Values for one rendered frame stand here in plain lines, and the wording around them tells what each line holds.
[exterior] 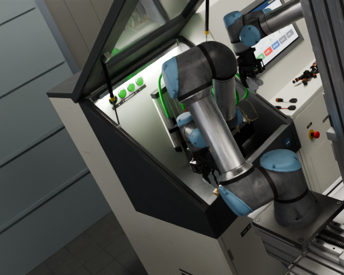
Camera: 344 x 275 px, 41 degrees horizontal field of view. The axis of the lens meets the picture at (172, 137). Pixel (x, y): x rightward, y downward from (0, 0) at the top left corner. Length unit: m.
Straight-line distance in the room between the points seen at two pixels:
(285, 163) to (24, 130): 2.60
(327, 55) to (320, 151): 1.29
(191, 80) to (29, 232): 2.78
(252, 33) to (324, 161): 1.09
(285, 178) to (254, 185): 0.10
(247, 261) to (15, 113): 2.19
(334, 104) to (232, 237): 0.92
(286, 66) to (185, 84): 1.36
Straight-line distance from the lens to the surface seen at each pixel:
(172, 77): 1.36
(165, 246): 2.44
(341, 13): 1.21
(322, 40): 1.28
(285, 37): 2.71
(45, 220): 3.93
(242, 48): 1.88
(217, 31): 2.37
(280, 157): 1.45
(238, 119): 1.75
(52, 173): 3.83
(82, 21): 3.86
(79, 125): 2.28
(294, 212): 1.52
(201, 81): 1.37
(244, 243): 2.14
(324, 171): 2.59
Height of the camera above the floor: 2.03
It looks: 25 degrees down
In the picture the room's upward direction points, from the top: 24 degrees counter-clockwise
